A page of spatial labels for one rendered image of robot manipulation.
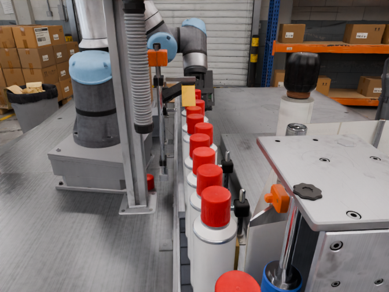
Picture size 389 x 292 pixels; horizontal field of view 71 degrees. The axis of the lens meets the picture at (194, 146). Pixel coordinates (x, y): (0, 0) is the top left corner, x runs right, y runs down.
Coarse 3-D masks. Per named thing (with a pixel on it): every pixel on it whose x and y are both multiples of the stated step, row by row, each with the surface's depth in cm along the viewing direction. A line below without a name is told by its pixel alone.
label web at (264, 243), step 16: (320, 128) 56; (336, 128) 56; (352, 128) 57; (368, 128) 57; (384, 128) 58; (272, 176) 41; (256, 208) 32; (272, 224) 29; (256, 240) 29; (272, 240) 30; (256, 256) 30; (272, 256) 31; (256, 272) 31
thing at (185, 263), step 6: (180, 96) 143; (180, 102) 134; (180, 108) 124; (180, 222) 56; (180, 228) 54; (180, 234) 53; (186, 240) 51; (186, 246) 50; (186, 252) 49; (186, 258) 47; (186, 264) 46; (186, 270) 45; (186, 276) 44; (186, 282) 43; (186, 288) 42
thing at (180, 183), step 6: (180, 114) 92; (180, 120) 87; (180, 126) 82; (180, 132) 78; (180, 138) 73; (180, 144) 70; (180, 150) 67; (180, 156) 64; (180, 162) 62; (180, 168) 59; (180, 174) 57; (180, 180) 55; (180, 186) 53; (180, 192) 51; (180, 198) 49; (180, 204) 48; (180, 210) 46; (180, 216) 47
